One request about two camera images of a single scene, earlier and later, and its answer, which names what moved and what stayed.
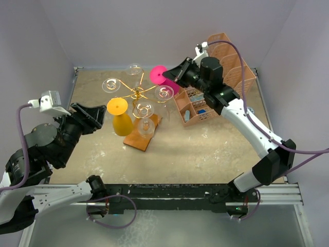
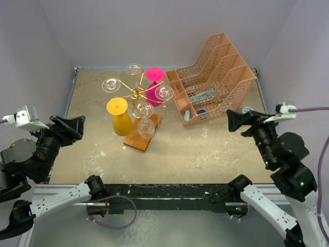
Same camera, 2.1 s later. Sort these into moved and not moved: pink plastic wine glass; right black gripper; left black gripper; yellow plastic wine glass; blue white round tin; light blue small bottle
Moved: left black gripper; pink plastic wine glass; right black gripper
Not moved: blue white round tin; yellow plastic wine glass; light blue small bottle
